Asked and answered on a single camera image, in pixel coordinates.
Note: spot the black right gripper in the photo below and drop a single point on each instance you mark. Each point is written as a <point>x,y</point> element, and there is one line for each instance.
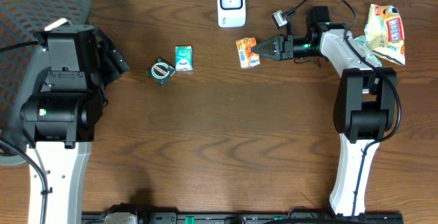
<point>280,47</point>

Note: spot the small orange snack box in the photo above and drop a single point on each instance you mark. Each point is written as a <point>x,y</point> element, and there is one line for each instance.
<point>248,59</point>

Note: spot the small teal snack box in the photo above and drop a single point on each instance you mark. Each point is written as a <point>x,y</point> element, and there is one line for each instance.
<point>183,58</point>

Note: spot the teal snack pack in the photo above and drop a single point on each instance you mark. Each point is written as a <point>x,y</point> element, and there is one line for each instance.
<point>365,47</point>

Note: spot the dark green balm box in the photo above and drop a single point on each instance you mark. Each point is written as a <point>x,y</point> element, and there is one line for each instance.
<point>161,71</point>

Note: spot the yellow snack chip bag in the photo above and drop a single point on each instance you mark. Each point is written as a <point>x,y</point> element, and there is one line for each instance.
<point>385,34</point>

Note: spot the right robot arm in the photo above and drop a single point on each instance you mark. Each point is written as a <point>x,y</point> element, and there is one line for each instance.
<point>366,106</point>

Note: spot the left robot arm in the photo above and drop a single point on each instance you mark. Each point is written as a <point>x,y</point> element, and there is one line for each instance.
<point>61,103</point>

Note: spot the white barcode scanner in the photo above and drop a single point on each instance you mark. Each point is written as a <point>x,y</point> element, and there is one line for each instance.
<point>231,13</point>

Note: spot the dark grey plastic basket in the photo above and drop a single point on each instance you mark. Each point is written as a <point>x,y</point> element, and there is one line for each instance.
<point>19,20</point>

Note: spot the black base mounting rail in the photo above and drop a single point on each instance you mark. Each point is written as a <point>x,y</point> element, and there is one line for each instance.
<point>296,216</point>

